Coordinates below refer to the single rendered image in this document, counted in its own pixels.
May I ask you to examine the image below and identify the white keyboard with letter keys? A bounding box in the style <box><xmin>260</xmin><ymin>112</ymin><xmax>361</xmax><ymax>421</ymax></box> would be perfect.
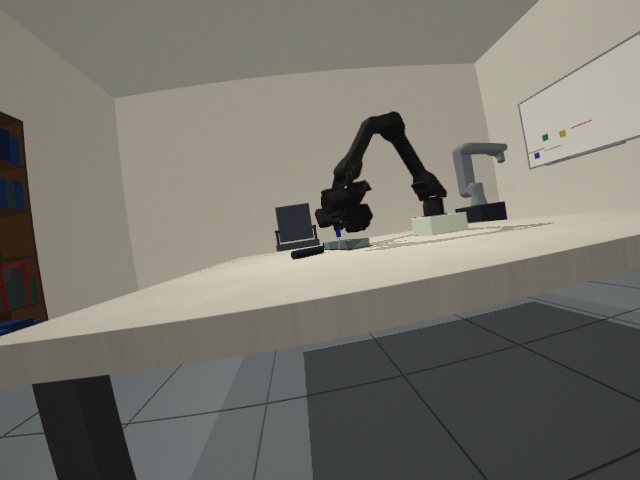
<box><xmin>324</xmin><ymin>238</ymin><xmax>370</xmax><ymax>250</ymax></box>

